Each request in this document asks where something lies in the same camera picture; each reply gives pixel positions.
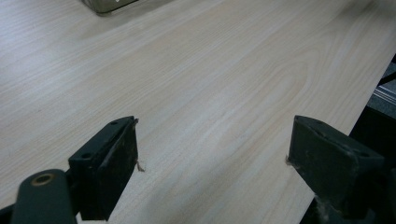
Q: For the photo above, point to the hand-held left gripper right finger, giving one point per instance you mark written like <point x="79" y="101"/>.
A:
<point x="333" y="168"/>

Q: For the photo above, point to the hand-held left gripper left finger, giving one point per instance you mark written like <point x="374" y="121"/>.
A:
<point x="104" y="168"/>

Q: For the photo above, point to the metal rail beside table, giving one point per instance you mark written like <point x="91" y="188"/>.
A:
<point x="386" y="93"/>

